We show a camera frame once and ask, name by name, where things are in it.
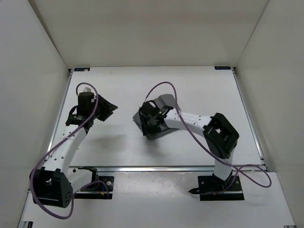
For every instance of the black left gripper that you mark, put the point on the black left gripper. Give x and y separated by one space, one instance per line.
109 107

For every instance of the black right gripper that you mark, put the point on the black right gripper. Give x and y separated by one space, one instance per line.
147 130

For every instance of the grey pleated skirt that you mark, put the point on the grey pleated skirt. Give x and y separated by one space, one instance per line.
162 100

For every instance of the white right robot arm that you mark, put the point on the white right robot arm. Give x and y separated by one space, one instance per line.
221 137

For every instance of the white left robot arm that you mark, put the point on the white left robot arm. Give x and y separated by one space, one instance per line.
54 183

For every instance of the left corner label sticker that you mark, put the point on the left corner label sticker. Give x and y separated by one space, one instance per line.
81 69

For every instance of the corner label sticker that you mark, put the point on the corner label sticker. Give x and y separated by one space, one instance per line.
222 67
81 69

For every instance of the right corner label sticker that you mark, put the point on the right corner label sticker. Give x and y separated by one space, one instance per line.
222 67

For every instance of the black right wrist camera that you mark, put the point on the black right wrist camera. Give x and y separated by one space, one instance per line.
149 109

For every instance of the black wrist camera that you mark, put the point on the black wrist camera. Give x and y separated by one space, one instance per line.
86 103
149 109

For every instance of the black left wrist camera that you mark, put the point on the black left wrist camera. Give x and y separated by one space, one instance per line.
86 103

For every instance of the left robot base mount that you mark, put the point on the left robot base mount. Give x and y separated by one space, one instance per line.
101 191

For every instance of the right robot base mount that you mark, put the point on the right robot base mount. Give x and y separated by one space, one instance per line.
212 188

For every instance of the aluminium table rail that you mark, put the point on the aluminium table rail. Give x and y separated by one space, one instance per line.
155 168

